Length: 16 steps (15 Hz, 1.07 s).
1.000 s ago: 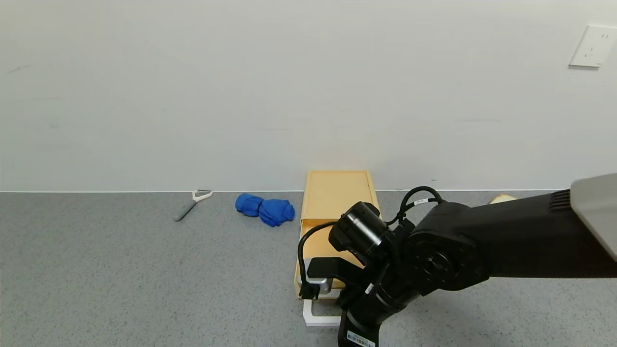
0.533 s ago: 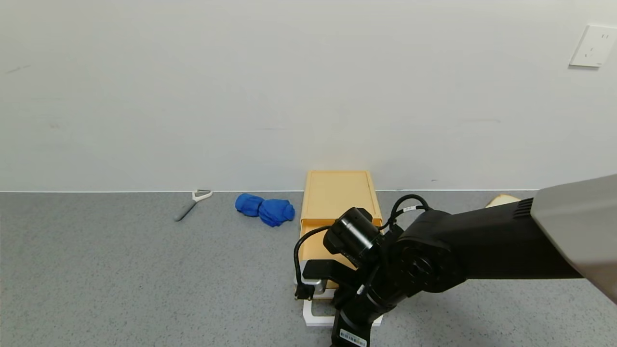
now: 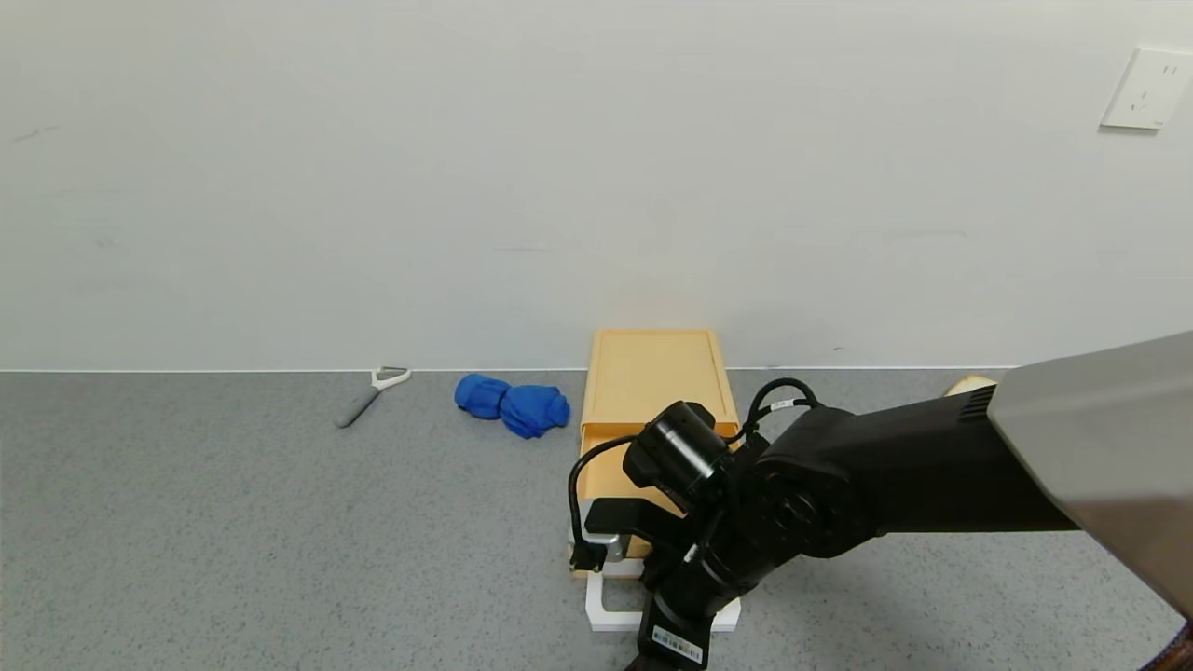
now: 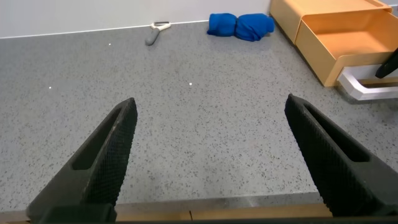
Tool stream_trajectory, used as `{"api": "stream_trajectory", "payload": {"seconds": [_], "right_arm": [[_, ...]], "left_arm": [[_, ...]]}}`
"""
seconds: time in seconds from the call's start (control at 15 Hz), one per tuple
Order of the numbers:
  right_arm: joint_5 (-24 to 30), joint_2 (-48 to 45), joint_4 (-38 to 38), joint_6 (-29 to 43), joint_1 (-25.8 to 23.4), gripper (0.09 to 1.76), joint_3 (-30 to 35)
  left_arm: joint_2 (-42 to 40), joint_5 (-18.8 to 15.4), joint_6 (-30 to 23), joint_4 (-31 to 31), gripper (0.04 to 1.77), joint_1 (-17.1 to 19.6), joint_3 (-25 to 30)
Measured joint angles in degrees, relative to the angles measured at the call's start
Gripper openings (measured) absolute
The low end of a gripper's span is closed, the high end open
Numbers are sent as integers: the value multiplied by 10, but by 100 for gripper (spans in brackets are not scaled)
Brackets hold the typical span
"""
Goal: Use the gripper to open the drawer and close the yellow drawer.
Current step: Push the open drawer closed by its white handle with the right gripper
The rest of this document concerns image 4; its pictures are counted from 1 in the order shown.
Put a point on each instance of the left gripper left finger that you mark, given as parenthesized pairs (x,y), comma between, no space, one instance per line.
(105,161)

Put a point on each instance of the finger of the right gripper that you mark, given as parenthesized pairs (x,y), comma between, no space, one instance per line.
(387,67)

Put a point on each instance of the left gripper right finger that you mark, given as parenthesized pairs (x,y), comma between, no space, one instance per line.
(329,161)

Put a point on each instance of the yellow drawer cabinet case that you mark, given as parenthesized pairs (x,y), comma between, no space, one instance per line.
(287,12)

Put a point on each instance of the grey and white peeler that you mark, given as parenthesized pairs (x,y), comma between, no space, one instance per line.
(154,34)

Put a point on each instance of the blue crumpled cloth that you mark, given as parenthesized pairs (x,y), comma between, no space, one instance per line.
(242,26)

